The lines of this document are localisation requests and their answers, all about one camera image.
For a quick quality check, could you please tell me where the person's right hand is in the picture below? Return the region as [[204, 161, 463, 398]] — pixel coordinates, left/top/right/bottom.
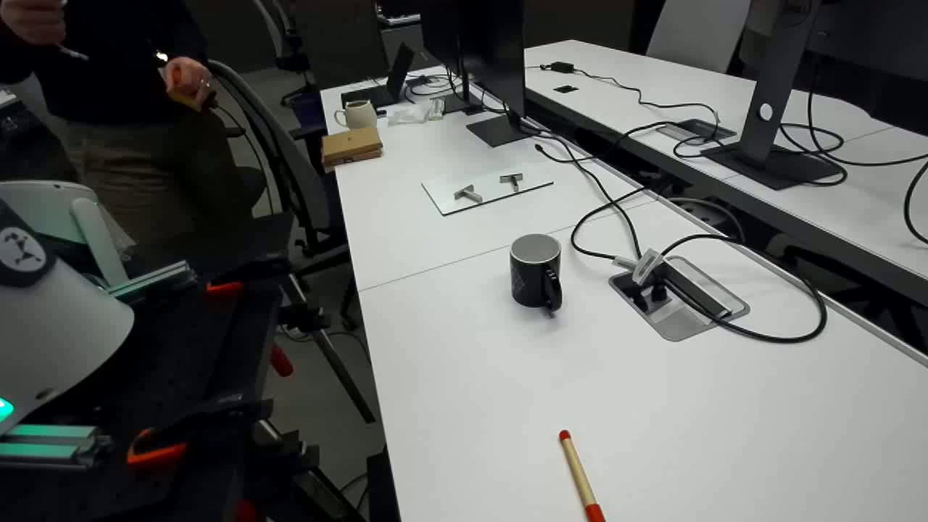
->
[[0, 0, 69, 49]]

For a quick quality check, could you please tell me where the person's left hand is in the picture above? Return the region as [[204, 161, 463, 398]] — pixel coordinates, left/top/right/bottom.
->
[[160, 55, 218, 111]]

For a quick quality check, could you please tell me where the tan marker with red caps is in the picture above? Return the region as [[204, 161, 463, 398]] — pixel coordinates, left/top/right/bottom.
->
[[556, 429, 608, 522]]

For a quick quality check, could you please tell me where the black mug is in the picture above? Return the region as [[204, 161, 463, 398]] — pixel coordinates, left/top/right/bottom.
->
[[507, 232, 566, 314]]

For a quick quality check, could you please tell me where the person in dark sweater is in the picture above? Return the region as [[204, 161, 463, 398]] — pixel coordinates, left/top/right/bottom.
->
[[0, 0, 256, 263]]

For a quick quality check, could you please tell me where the black office chair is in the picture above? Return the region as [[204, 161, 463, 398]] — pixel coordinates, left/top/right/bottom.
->
[[205, 55, 356, 278]]

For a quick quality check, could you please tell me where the wooden block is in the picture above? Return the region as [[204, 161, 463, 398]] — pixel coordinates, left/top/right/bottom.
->
[[318, 129, 385, 169]]

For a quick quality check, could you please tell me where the small white cup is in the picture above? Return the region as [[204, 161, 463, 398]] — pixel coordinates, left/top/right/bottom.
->
[[334, 95, 382, 133]]

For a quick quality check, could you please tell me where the dark laptop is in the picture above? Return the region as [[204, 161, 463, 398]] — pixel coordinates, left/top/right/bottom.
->
[[340, 42, 418, 111]]

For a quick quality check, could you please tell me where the small red clamp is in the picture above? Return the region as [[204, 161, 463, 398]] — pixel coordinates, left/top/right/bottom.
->
[[268, 343, 297, 379]]

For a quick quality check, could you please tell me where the black monitor with stand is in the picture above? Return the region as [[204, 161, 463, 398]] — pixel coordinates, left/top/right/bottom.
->
[[418, 0, 544, 150]]

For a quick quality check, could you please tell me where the black robot mounting cart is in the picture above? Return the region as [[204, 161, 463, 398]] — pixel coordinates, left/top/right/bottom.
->
[[0, 207, 388, 522]]

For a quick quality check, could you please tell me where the black tripod leg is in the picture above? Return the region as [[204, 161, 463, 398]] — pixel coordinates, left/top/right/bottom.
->
[[275, 272, 382, 427]]

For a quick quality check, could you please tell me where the white rectangular plate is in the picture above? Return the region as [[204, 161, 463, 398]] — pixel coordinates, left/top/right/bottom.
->
[[420, 166, 556, 221]]

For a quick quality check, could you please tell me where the grey power plug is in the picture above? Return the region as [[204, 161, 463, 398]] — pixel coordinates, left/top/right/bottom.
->
[[626, 246, 668, 291]]

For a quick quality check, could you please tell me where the grey chair backrest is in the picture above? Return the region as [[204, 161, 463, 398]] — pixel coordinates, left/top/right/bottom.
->
[[643, 0, 755, 75]]

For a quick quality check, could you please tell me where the dark desk outlet box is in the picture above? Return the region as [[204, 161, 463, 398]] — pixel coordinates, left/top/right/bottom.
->
[[665, 116, 740, 145]]

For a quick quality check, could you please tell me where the silver desk outlet box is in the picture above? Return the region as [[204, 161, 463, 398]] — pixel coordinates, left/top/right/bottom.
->
[[607, 253, 755, 345]]

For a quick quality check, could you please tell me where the monitor with silver stand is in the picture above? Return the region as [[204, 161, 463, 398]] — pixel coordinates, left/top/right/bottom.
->
[[703, 0, 849, 192]]

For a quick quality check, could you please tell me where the aluminium extrusion rail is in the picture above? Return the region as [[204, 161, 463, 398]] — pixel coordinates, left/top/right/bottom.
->
[[0, 420, 109, 468], [102, 258, 196, 301]]

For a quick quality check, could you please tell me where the black cable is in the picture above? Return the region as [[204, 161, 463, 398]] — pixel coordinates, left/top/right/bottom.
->
[[662, 230, 830, 349], [575, 65, 750, 162], [566, 185, 649, 266], [534, 133, 649, 261], [781, 89, 928, 188]]

